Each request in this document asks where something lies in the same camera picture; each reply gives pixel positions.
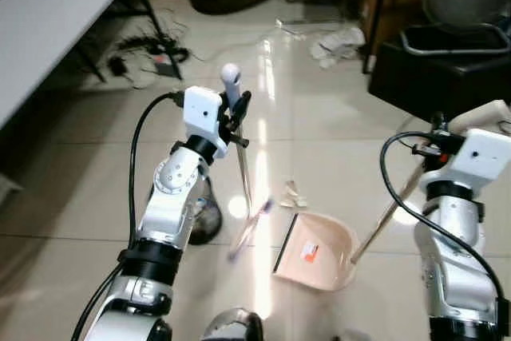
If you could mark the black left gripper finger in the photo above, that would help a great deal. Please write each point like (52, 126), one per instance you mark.
(242, 108)

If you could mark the metal broom with purple bristles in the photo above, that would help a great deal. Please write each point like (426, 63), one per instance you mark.
(244, 173)

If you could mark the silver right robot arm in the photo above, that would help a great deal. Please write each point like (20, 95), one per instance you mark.
(451, 245)

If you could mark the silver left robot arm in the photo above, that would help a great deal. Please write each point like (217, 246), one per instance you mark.
(172, 197)

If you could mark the black box platform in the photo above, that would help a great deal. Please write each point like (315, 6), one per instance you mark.
(435, 77)

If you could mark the beige paper scrap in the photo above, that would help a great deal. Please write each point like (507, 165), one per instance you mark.
(292, 188)

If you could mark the black mesh waste bin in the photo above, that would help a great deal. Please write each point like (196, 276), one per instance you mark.
(209, 225)

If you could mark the black power adapter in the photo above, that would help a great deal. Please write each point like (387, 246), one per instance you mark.
(120, 65)

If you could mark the black left robot foot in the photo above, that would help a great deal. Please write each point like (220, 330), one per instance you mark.
(233, 327)

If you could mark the white table with black legs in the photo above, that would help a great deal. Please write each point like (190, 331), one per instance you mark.
(48, 13)

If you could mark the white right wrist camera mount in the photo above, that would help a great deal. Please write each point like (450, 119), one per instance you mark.
(479, 157)

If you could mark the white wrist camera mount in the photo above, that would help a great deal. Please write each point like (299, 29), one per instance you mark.
(201, 109)
(479, 157)

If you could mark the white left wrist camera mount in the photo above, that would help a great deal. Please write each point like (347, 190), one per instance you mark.
(201, 109)

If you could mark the black metal shelf frame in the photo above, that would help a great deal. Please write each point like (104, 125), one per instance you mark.
(372, 13)

